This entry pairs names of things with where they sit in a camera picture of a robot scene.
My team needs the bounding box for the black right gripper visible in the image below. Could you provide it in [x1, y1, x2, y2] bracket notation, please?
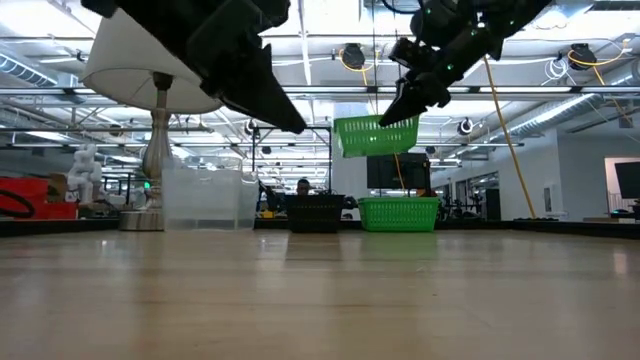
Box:
[378, 27, 504, 128]

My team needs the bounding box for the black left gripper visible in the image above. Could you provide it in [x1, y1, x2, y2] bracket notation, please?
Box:
[187, 0, 309, 135]

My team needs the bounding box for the green plastic basket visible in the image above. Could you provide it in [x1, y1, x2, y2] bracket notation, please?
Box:
[357, 196, 442, 233]
[333, 114, 421, 159]

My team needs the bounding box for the black monitor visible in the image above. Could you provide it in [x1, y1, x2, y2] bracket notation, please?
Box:
[365, 152, 432, 191]

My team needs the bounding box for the clear plastic basket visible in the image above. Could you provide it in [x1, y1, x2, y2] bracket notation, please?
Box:
[161, 167, 260, 232]

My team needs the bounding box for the white shade silver table lamp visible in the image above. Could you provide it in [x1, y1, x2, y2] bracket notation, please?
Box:
[79, 7, 225, 233]

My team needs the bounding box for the white figure sculpture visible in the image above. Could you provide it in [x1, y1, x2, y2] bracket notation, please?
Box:
[66, 143, 105, 205]

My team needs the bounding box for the red box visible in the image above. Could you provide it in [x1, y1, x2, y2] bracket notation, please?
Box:
[0, 176, 80, 221]

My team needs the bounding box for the black metal gantry frame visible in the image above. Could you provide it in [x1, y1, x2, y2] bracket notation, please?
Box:
[251, 123, 334, 194]

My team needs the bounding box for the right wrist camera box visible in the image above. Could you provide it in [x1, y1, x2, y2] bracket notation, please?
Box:
[388, 37, 435, 70]

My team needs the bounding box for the yellow hanging cable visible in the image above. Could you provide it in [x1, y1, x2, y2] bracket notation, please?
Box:
[481, 54, 538, 220]

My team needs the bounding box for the black metal table frame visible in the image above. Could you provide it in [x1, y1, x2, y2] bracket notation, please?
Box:
[0, 217, 640, 240]

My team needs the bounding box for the black wall screen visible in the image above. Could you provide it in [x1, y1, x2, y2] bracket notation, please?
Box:
[613, 161, 640, 201]

